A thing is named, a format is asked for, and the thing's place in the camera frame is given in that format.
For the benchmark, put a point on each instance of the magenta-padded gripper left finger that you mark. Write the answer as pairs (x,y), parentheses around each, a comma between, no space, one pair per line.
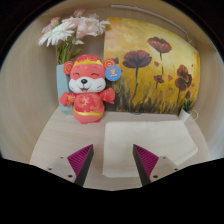
(77,161)

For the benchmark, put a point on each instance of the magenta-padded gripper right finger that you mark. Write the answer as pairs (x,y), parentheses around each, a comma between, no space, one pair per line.
(148,161)

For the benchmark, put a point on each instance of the cream white towel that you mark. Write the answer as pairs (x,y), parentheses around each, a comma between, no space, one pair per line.
(160,140)

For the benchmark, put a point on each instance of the red plush mouse toy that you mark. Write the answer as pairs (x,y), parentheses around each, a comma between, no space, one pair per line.
(87,103)

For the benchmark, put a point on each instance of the yellow poppy painting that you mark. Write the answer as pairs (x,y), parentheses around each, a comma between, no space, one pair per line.
(140,36)

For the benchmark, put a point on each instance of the pink and white flower bouquet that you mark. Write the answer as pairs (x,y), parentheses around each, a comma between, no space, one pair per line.
(60,33)

